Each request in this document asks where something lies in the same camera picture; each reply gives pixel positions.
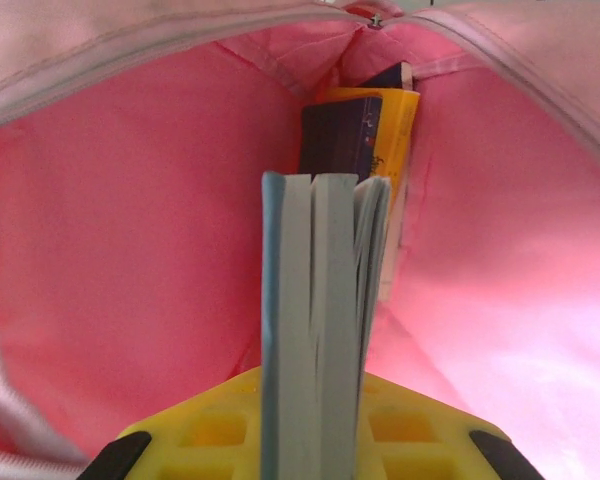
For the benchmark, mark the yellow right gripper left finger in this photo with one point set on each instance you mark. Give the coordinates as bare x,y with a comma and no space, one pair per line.
205,435

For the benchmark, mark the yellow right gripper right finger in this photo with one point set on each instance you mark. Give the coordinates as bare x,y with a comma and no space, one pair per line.
420,440

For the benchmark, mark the small teal notebook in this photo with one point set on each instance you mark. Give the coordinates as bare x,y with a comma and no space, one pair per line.
310,300

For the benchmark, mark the pink backpack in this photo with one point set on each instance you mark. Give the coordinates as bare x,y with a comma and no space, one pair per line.
130,225

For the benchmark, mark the thin navy book yellow label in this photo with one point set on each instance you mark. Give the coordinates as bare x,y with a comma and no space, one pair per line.
335,140

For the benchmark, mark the thick navy book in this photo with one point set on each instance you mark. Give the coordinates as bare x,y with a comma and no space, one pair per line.
390,77

